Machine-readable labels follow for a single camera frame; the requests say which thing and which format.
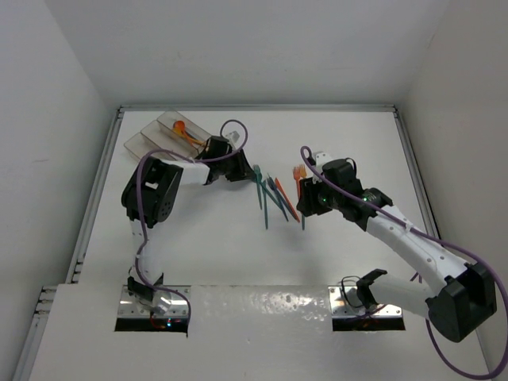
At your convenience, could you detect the orange plastic fork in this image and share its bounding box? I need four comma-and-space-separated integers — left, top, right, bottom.
292, 166, 301, 198

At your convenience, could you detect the clear spoon container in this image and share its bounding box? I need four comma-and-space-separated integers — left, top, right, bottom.
156, 111, 211, 155

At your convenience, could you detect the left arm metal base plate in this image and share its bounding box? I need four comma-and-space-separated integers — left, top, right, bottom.
117, 286, 190, 318

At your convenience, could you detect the clear outer container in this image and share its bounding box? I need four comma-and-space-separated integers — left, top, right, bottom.
124, 133, 159, 163

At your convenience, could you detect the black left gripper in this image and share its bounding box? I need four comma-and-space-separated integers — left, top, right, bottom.
217, 149, 255, 183

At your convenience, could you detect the clear middle container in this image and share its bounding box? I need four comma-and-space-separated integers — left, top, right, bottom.
140, 120, 198, 157

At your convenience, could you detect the yellow plastic spoon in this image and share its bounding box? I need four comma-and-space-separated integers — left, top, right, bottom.
173, 125, 205, 147

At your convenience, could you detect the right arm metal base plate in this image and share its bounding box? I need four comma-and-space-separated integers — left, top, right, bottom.
328, 283, 403, 319

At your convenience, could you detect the yellow plastic fork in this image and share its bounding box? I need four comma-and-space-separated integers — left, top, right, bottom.
295, 164, 306, 183

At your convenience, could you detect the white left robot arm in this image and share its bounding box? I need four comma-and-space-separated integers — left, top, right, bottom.
121, 134, 254, 316

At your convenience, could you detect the orange plastic knife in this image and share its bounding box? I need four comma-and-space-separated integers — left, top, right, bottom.
275, 177, 301, 222

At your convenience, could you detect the orange plastic spoon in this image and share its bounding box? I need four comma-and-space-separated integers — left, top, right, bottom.
173, 120, 205, 146

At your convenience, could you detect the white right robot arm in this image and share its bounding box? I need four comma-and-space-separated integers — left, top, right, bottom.
297, 146, 497, 342

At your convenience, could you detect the teal plastic fork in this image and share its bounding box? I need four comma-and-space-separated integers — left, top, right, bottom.
253, 164, 263, 210

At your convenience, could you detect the teal plastic spoon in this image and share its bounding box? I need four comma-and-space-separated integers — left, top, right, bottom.
254, 174, 277, 209

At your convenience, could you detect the dark blue plastic fork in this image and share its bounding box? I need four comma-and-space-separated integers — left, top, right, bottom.
266, 175, 290, 222

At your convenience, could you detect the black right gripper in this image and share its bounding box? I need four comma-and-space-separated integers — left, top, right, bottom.
297, 174, 342, 217

